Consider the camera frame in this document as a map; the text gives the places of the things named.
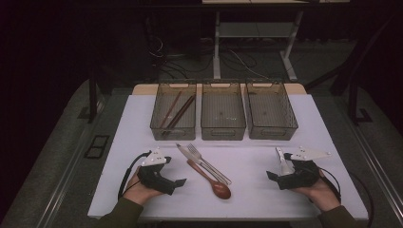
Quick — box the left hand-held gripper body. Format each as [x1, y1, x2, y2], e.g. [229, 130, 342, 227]
[136, 146, 177, 196]

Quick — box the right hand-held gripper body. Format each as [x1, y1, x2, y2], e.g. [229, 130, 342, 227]
[278, 145, 332, 191]

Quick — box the translucent grey plastic bin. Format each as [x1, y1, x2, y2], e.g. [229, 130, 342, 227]
[149, 83, 198, 142]
[245, 81, 299, 141]
[201, 83, 247, 142]

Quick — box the person's left hand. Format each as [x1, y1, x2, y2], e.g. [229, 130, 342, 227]
[123, 170, 163, 206]

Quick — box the person's right hand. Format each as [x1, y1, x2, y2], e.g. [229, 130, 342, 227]
[291, 172, 341, 213]

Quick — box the silver fork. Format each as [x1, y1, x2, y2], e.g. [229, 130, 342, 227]
[175, 142, 230, 186]

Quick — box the white table mat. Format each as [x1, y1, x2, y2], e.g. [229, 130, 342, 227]
[87, 93, 370, 221]

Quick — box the brown wooden spoon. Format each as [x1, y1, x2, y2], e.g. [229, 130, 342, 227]
[186, 159, 232, 200]

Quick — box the black metal stand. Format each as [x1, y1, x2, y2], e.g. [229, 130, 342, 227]
[77, 69, 106, 124]
[347, 79, 374, 125]

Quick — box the black slanted pole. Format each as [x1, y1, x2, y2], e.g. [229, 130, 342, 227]
[305, 13, 398, 96]

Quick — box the white metal-framed desk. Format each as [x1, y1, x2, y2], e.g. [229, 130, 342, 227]
[201, 0, 351, 83]

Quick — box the left hand-held gripper black cable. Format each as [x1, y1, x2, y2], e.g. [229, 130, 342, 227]
[117, 150, 152, 200]

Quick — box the hand-held gripper black cable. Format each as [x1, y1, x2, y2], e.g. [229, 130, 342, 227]
[117, 150, 152, 200]
[317, 167, 342, 204]

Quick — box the right hand-held gripper black cable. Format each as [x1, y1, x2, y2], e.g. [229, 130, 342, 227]
[317, 167, 342, 204]

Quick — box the long black cable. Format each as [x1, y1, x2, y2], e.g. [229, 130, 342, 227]
[348, 172, 375, 228]

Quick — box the black rectangular floor frame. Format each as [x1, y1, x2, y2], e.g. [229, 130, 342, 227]
[83, 134, 111, 160]

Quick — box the metal floor rail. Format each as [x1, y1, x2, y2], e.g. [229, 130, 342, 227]
[351, 122, 403, 219]
[34, 124, 96, 228]

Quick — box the black floor cable tangle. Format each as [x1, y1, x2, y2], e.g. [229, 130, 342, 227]
[156, 55, 214, 80]

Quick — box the white floor cable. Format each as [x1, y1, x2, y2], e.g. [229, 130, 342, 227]
[226, 47, 274, 82]

